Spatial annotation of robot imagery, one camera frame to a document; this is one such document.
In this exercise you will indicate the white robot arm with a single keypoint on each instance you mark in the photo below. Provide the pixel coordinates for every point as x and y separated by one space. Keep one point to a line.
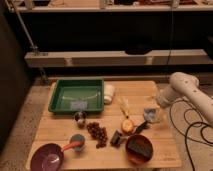
182 84

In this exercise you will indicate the green plastic tray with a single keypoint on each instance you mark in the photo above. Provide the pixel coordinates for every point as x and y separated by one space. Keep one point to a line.
77 94

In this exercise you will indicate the white rolled cloth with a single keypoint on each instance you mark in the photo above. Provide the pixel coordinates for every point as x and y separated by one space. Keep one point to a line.
108 93

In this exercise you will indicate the wooden table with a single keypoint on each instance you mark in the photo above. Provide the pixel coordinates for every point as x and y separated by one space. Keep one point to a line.
140 94

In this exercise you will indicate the yellow round fruit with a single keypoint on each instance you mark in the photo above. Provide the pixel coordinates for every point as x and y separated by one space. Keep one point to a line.
127 126

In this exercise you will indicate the brown grape bunch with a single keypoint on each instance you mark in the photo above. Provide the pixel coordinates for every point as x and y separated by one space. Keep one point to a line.
98 133

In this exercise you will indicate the dark spatula tool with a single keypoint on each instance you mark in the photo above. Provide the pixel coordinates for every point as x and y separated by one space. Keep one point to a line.
141 127

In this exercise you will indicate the small dark green block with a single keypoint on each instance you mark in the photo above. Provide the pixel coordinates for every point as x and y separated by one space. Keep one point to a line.
116 139

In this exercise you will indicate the brown bowl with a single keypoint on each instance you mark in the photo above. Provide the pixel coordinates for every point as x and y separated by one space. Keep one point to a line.
134 157

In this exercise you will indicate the dark green sponge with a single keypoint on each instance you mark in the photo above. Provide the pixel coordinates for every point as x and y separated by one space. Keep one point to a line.
140 149

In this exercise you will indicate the white shelf beam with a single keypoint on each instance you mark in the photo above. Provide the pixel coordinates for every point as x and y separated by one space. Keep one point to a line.
116 58

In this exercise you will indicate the grey metal pole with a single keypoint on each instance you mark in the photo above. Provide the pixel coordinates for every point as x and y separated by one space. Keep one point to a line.
33 46

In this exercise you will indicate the purple plastic bowl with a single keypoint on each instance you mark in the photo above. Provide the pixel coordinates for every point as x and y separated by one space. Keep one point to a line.
48 157

